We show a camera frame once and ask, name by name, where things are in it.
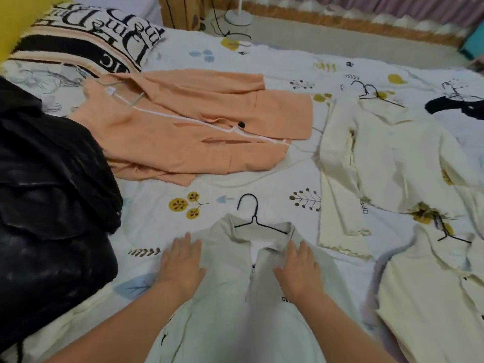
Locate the teal hanger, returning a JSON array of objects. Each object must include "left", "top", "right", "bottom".
[{"left": 74, "top": 66, "right": 146, "bottom": 109}]

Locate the black power cable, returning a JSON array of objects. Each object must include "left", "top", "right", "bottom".
[{"left": 210, "top": 0, "right": 253, "bottom": 43}]

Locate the light green zip sweatshirt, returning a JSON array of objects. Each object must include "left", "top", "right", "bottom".
[{"left": 145, "top": 212, "right": 366, "bottom": 363}]

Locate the person's left hand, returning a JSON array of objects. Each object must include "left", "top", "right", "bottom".
[{"left": 155, "top": 232, "right": 207, "bottom": 301}]

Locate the peach blazer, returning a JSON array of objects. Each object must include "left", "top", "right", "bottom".
[{"left": 68, "top": 69, "right": 314, "bottom": 188}]

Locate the white knit cardigan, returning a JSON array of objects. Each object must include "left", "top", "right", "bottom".
[{"left": 319, "top": 96, "right": 484, "bottom": 239}]

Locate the black white printed pillow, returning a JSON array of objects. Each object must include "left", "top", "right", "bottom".
[
  {"left": 0, "top": 60, "right": 93, "bottom": 117},
  {"left": 7, "top": 2, "right": 167, "bottom": 75}
]

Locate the pale yellow polo shirt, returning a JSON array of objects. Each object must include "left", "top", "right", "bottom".
[{"left": 376, "top": 222, "right": 484, "bottom": 363}]

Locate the white standing fan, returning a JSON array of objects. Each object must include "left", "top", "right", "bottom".
[{"left": 225, "top": 0, "right": 254, "bottom": 27}]

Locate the wooden cabinet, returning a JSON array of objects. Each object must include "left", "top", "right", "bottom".
[{"left": 158, "top": 0, "right": 207, "bottom": 33}]

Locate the white nightstand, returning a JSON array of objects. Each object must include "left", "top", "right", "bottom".
[{"left": 72, "top": 0, "right": 164, "bottom": 27}]

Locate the person's left forearm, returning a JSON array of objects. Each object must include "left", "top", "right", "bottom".
[{"left": 45, "top": 281, "right": 190, "bottom": 363}]

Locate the cream lace-up knit sweater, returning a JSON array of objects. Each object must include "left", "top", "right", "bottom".
[{"left": 317, "top": 177, "right": 374, "bottom": 260}]

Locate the white printed t-shirt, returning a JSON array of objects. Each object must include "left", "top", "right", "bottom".
[{"left": 435, "top": 105, "right": 484, "bottom": 152}]

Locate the person's right hand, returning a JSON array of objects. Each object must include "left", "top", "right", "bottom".
[{"left": 273, "top": 240, "right": 326, "bottom": 305}]

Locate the black leather jacket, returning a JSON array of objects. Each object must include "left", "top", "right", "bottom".
[{"left": 0, "top": 77, "right": 125, "bottom": 352}]

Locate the person's right forearm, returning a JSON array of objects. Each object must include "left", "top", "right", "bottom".
[{"left": 298, "top": 287, "right": 398, "bottom": 363}]

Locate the yellow black bed headboard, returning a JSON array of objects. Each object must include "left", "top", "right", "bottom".
[{"left": 0, "top": 0, "right": 73, "bottom": 63}]

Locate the purple curtain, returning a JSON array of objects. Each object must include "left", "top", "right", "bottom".
[{"left": 204, "top": 0, "right": 484, "bottom": 48}]

